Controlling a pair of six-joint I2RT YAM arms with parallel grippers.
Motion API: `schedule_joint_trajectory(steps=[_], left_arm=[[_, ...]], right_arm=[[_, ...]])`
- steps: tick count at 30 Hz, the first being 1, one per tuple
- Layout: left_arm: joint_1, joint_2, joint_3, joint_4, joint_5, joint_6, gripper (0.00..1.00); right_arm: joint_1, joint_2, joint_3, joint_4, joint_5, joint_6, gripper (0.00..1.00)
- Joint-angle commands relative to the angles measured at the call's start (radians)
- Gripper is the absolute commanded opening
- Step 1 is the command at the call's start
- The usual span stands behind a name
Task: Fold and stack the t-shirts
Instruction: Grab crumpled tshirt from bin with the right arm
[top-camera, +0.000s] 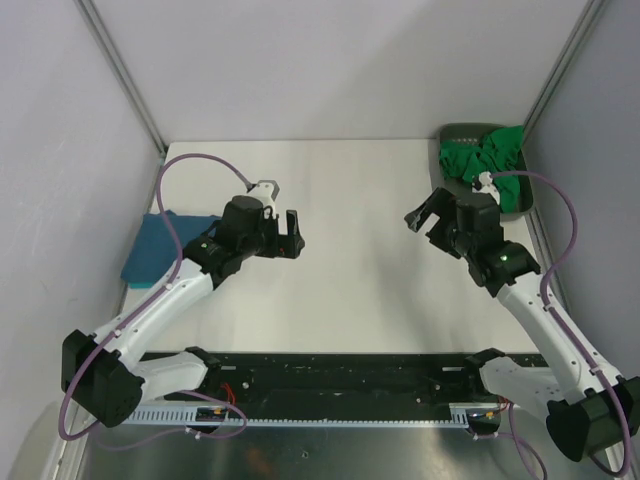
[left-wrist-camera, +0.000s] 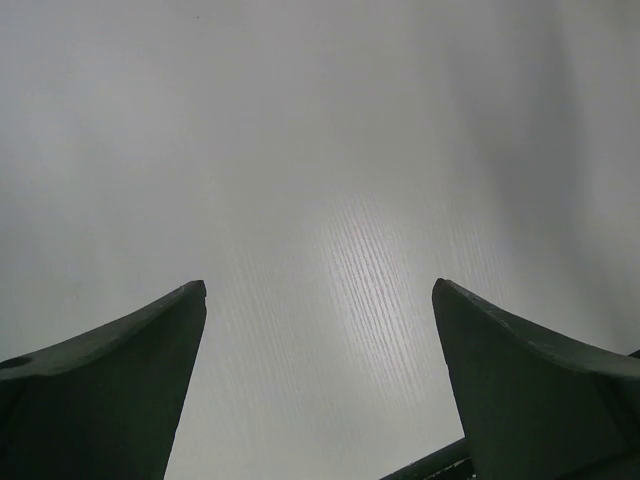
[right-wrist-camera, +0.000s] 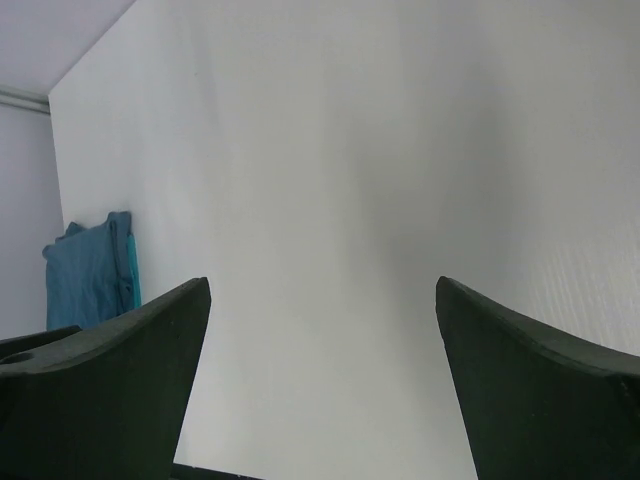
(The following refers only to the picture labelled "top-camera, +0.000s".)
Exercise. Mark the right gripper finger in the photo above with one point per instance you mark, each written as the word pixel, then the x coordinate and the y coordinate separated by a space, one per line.
pixel 441 202
pixel 443 234

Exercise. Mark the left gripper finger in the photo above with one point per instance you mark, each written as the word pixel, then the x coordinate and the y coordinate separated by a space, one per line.
pixel 290 247
pixel 292 225

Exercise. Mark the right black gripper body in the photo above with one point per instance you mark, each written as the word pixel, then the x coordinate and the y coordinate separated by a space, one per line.
pixel 463 239

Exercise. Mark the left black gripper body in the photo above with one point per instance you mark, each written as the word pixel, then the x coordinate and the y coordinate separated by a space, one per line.
pixel 264 243

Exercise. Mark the green t shirt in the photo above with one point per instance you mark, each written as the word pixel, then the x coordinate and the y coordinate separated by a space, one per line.
pixel 467 150

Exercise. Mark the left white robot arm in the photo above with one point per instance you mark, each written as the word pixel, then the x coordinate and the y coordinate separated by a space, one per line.
pixel 105 373

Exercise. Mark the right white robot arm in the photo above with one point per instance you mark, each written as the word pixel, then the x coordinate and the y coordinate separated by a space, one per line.
pixel 584 401

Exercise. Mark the grey plastic tray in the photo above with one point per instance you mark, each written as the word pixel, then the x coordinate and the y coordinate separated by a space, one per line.
pixel 515 193

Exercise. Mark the folded blue t shirt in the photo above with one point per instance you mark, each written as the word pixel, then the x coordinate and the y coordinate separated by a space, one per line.
pixel 154 251

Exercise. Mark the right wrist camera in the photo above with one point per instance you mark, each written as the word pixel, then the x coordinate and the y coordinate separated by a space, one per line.
pixel 484 184

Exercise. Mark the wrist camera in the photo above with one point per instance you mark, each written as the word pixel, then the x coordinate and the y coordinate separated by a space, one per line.
pixel 266 192
pixel 484 184

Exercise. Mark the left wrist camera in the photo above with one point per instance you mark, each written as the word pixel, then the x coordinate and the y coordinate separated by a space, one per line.
pixel 266 192

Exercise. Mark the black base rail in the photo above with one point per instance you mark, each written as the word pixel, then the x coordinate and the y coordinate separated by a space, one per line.
pixel 432 378

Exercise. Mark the grey slotted cable duct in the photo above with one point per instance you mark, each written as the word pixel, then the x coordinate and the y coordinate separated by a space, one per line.
pixel 456 415

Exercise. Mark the right aluminium frame post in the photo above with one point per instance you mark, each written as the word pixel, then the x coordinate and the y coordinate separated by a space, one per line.
pixel 577 39

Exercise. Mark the aluminium frame post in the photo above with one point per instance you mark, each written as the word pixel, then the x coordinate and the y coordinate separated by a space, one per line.
pixel 103 39
pixel 577 39

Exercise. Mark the left aluminium frame post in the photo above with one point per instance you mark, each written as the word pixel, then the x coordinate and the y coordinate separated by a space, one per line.
pixel 103 39

